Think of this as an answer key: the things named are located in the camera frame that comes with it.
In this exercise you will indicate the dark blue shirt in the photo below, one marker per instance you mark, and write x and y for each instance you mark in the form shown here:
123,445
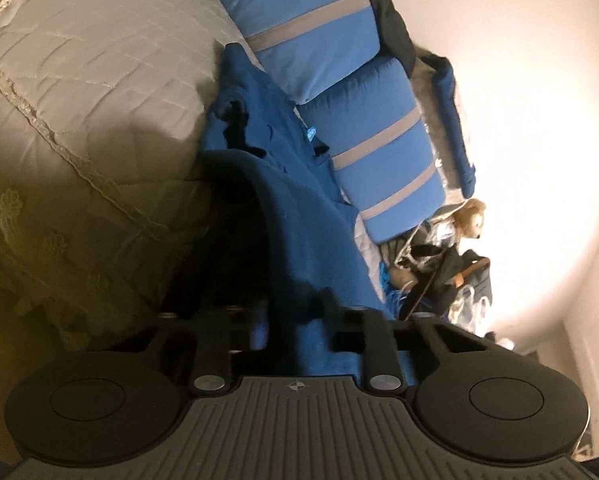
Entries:
299,210

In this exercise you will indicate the black cloth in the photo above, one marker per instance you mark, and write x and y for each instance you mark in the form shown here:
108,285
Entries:
392,25

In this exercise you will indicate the striped canvas bag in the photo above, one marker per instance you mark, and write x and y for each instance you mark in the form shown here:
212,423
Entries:
394,250

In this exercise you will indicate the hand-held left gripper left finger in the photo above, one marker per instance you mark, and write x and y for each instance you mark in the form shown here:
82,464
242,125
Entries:
212,350

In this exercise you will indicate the folded navy garment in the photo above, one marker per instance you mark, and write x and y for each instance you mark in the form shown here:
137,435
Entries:
454,125

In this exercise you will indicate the white plastic bag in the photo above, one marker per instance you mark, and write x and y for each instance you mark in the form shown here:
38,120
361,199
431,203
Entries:
472,310

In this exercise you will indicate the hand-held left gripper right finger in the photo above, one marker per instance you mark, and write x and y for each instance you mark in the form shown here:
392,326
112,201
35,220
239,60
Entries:
379,347

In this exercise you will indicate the brown teddy bear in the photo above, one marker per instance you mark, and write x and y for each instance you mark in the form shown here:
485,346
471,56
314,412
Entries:
469,217

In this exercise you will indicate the blue pillow with grey stripes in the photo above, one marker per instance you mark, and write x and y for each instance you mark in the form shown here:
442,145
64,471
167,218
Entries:
379,150
289,20

